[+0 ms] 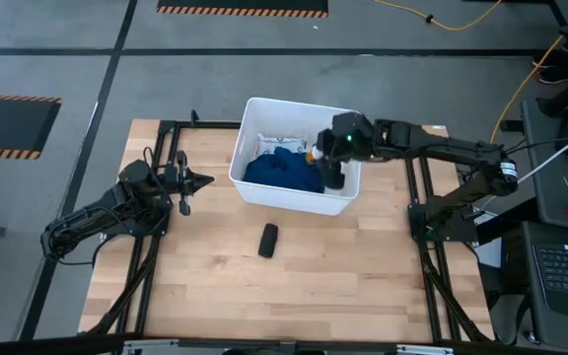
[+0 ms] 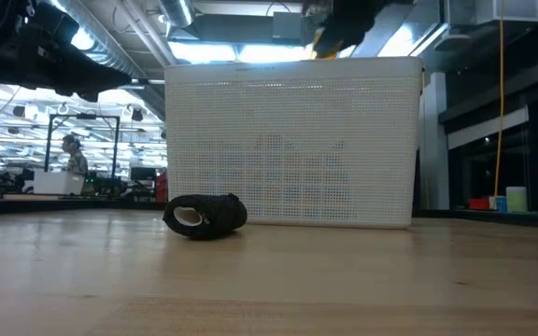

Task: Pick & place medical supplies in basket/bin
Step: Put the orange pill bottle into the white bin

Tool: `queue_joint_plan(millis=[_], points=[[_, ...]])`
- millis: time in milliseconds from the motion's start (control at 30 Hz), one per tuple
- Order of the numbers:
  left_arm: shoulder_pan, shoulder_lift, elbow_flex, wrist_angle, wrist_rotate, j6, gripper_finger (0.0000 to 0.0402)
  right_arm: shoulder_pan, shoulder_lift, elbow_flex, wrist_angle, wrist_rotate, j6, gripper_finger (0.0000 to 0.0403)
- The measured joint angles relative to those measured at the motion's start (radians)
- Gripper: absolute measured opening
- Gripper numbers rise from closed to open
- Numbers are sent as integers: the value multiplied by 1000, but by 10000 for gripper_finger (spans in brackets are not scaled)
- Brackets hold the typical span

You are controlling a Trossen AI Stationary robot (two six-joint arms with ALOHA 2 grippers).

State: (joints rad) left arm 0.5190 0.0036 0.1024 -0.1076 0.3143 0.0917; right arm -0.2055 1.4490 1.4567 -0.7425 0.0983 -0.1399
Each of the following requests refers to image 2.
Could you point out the black window table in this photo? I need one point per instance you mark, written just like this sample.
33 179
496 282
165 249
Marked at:
507 218

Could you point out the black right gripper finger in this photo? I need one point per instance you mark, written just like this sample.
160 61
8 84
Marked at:
353 23

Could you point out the blue container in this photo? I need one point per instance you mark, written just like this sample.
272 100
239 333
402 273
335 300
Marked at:
498 203

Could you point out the black metal stand frame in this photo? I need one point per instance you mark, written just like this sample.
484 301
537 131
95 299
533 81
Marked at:
84 116

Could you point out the person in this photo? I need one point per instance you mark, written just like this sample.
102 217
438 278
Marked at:
76 161

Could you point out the black bandage roll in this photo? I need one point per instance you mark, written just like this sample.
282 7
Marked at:
222 214

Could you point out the white box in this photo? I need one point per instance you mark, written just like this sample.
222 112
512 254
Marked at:
59 183

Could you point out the pale green container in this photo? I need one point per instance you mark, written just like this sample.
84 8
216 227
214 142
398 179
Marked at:
516 200

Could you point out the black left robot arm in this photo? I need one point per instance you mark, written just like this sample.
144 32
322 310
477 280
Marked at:
26 60

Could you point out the red tool cart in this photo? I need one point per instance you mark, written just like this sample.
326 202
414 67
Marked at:
161 186

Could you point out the red container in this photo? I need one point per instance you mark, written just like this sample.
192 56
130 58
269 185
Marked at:
478 204

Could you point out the white perforated plastic basket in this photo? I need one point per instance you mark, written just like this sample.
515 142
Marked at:
297 140

